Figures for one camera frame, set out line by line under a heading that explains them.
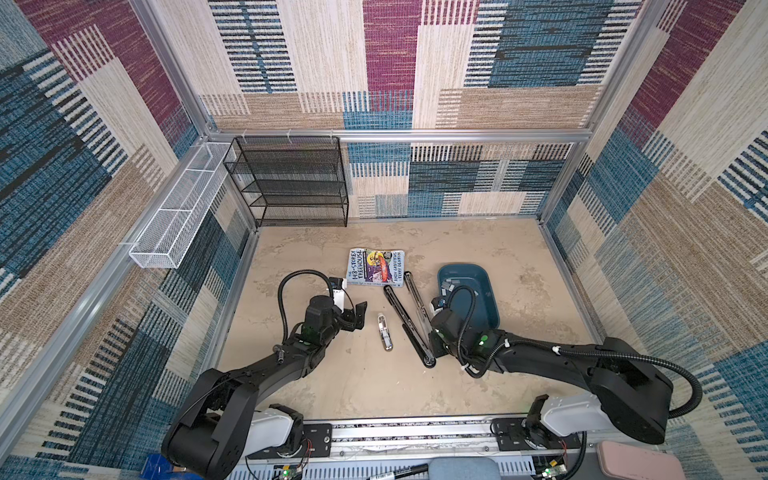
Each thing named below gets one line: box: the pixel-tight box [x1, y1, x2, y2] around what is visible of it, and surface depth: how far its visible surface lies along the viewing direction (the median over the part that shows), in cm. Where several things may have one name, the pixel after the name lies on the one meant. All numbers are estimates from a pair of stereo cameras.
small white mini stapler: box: [377, 313, 394, 352], surface depth 91 cm
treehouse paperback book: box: [346, 248, 406, 288], surface depth 107 cm
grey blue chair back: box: [428, 457, 502, 480], surface depth 69 cm
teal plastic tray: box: [438, 263, 500, 332], surface depth 99 cm
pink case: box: [598, 441, 687, 480], surface depth 70 cm
